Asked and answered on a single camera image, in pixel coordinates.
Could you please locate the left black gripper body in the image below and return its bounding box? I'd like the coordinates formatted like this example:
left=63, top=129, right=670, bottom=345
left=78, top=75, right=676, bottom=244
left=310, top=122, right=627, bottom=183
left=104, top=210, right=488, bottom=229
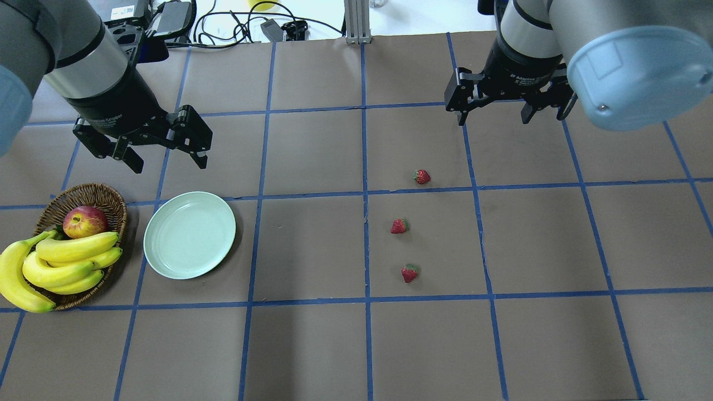
left=73, top=72, right=188, bottom=149

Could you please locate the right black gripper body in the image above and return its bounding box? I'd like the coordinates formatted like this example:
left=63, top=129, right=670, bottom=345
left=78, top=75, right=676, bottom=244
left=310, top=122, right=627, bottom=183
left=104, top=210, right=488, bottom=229
left=444, top=47, right=578, bottom=115

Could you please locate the strawberry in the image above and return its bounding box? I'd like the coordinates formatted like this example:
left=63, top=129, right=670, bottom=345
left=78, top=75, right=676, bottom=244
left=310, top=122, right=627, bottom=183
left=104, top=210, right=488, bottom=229
left=413, top=169, right=431, bottom=185
left=390, top=218, right=409, bottom=234
left=401, top=263, right=420, bottom=283

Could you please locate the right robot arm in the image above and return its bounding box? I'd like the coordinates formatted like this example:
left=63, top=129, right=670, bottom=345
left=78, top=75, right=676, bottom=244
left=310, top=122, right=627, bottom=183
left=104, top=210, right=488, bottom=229
left=444, top=1, right=712, bottom=131

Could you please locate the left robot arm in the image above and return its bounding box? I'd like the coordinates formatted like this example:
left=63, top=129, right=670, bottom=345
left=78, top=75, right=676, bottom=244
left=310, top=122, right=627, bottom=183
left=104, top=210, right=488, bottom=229
left=1, top=1, right=212, bottom=173

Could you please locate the light green plate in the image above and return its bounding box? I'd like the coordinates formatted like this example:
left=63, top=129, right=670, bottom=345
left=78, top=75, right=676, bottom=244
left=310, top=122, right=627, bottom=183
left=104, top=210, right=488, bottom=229
left=143, top=192, right=237, bottom=280

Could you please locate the red apple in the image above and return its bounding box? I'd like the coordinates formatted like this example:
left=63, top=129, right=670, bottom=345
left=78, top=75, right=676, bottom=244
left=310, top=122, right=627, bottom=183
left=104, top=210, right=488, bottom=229
left=62, top=205, right=109, bottom=239

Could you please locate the wicker basket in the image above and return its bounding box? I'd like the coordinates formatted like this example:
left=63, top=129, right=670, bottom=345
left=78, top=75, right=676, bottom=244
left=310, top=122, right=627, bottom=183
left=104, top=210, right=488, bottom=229
left=31, top=183, right=128, bottom=311

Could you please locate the black power adapter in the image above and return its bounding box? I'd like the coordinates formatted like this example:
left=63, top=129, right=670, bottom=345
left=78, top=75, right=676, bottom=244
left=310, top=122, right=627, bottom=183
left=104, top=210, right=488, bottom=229
left=147, top=1, right=196, bottom=40

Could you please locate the yellow banana bunch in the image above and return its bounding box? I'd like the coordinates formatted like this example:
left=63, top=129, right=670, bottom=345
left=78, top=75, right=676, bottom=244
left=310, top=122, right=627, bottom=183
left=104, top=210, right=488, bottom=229
left=1, top=231, right=123, bottom=313

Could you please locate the yellow tape roll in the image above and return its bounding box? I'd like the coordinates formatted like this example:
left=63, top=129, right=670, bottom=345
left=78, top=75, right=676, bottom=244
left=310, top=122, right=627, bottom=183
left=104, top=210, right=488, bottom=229
left=246, top=0, right=279, bottom=13

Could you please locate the black cables bundle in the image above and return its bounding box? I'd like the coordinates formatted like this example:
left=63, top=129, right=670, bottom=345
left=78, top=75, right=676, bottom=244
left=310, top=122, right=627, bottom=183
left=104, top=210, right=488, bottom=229
left=189, top=0, right=343, bottom=50

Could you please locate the aluminium frame post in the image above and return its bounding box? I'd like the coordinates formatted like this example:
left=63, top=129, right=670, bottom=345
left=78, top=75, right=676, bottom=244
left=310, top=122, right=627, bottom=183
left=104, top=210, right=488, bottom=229
left=344, top=0, right=373, bottom=44

